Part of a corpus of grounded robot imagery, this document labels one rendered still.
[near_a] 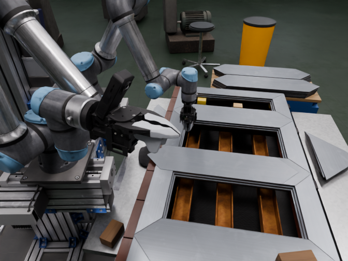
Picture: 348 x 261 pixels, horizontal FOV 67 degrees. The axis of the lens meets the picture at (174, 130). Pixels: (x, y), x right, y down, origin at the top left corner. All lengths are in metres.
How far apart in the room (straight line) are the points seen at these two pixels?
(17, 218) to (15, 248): 0.86
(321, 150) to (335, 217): 0.42
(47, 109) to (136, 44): 0.59
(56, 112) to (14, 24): 0.29
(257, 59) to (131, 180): 3.21
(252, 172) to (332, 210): 0.39
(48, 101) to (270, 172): 1.03
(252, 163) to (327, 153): 0.48
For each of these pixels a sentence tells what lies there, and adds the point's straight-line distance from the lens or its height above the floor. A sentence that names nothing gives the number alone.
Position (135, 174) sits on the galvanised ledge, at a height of 0.68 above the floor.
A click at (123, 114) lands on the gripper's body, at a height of 1.47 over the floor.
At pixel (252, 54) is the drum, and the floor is 0.30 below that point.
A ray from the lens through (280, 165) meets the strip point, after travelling 1.40.
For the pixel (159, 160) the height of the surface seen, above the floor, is 0.84.
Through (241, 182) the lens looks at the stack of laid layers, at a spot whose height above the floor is 0.83.
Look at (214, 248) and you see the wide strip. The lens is 1.06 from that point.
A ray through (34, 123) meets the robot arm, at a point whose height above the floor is 1.26.
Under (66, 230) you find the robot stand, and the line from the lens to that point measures 1.79.
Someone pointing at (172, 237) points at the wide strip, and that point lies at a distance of 1.07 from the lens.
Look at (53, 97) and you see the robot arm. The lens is 0.64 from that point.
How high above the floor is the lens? 1.76
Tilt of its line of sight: 37 degrees down
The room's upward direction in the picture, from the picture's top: straight up
